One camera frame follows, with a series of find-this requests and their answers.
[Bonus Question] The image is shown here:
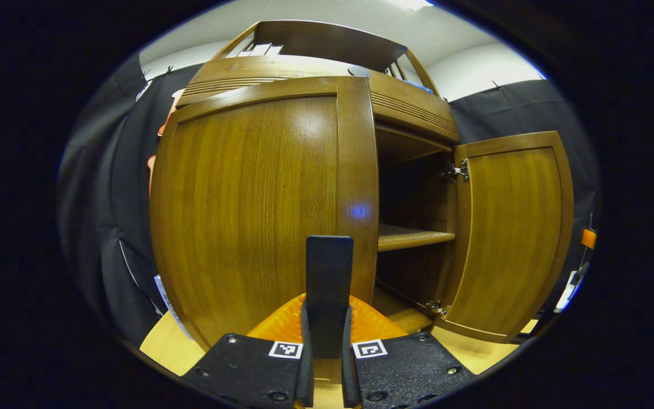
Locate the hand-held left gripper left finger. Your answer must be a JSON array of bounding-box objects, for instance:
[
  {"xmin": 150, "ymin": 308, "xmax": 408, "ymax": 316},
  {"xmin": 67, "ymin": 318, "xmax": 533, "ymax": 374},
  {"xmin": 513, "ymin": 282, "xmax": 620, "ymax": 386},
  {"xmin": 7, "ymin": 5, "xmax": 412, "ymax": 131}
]
[{"xmin": 181, "ymin": 293, "xmax": 316, "ymax": 408}]

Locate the wooden ridged cabinet drawer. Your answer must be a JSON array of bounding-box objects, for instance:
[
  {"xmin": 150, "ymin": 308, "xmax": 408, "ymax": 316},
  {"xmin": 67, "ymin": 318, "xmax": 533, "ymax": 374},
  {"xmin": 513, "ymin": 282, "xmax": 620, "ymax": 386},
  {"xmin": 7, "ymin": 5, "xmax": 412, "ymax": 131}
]
[{"xmin": 177, "ymin": 56, "xmax": 460, "ymax": 143}]

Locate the black backdrop cloth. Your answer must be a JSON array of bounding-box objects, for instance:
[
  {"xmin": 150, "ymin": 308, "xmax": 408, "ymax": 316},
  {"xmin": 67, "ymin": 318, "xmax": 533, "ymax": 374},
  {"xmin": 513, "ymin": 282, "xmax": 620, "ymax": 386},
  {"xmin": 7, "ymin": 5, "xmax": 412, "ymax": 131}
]
[{"xmin": 57, "ymin": 54, "xmax": 600, "ymax": 347}]

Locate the black door handle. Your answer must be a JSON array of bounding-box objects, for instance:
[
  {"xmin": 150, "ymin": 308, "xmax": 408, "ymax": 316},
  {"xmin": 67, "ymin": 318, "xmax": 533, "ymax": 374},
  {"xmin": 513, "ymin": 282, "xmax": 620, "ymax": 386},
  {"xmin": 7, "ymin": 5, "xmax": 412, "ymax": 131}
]
[{"xmin": 305, "ymin": 235, "xmax": 354, "ymax": 360}]

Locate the wooden shoe cabinet door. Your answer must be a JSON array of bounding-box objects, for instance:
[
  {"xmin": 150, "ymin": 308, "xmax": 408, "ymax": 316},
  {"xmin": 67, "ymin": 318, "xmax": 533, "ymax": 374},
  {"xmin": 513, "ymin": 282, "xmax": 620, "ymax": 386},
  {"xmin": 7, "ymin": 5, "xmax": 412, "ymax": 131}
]
[
  {"xmin": 434, "ymin": 131, "xmax": 575, "ymax": 344},
  {"xmin": 149, "ymin": 76, "xmax": 380, "ymax": 353}
]

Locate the wooden inner cabinet shelf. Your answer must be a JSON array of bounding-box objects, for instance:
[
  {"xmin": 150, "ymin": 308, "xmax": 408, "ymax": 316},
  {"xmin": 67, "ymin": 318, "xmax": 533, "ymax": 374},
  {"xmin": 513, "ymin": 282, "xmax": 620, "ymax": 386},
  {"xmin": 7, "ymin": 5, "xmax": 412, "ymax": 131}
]
[{"xmin": 377, "ymin": 224, "xmax": 456, "ymax": 252}]

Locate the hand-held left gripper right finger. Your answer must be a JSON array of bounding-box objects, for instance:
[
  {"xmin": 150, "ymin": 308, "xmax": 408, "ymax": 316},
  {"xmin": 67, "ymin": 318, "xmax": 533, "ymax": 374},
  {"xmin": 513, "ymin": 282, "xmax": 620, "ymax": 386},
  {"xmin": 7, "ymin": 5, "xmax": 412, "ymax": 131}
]
[{"xmin": 341, "ymin": 294, "xmax": 477, "ymax": 409}]

